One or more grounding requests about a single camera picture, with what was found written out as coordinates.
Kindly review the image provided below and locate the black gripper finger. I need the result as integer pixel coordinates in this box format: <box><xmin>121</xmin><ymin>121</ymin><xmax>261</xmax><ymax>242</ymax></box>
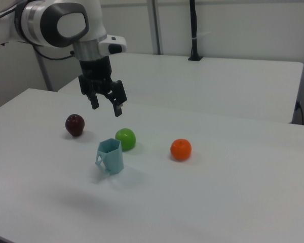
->
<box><xmin>86</xmin><ymin>90</ymin><xmax>100</xmax><ymax>110</ymax></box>
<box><xmin>104</xmin><ymin>79</ymin><xmax>128</xmax><ymax>117</ymax></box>

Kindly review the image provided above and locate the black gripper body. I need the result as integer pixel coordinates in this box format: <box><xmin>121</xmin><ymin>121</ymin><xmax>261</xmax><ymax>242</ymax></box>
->
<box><xmin>78</xmin><ymin>56</ymin><xmax>118</xmax><ymax>96</ymax></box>

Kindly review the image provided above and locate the light blue hexagonal mug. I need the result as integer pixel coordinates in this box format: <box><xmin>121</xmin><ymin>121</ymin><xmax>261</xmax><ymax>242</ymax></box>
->
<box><xmin>95</xmin><ymin>138</ymin><xmax>124</xmax><ymax>175</ymax></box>

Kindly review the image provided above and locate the dark red apple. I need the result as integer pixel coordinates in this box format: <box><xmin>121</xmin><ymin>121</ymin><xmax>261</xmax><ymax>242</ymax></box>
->
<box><xmin>65</xmin><ymin>113</ymin><xmax>86</xmax><ymax>137</ymax></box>

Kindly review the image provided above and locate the green lime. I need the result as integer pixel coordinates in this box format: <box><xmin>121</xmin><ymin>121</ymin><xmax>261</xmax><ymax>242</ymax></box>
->
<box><xmin>115</xmin><ymin>128</ymin><xmax>137</xmax><ymax>152</ymax></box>

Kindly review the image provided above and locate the orange fruit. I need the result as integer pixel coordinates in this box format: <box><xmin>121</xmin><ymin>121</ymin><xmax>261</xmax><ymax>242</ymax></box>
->
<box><xmin>170</xmin><ymin>138</ymin><xmax>193</xmax><ymax>161</ymax></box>

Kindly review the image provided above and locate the black stand pole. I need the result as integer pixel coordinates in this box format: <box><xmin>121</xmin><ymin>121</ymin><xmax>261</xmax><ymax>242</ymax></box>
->
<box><xmin>187</xmin><ymin>0</ymin><xmax>204</xmax><ymax>62</ymax></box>

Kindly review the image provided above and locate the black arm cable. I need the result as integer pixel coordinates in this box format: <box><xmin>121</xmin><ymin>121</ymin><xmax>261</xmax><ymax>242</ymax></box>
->
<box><xmin>32</xmin><ymin>45</ymin><xmax>75</xmax><ymax>61</ymax></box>

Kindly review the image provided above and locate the dark hanging cable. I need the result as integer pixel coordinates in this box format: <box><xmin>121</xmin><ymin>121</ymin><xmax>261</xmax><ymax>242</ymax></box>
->
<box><xmin>295</xmin><ymin>100</ymin><xmax>304</xmax><ymax>125</ymax></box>

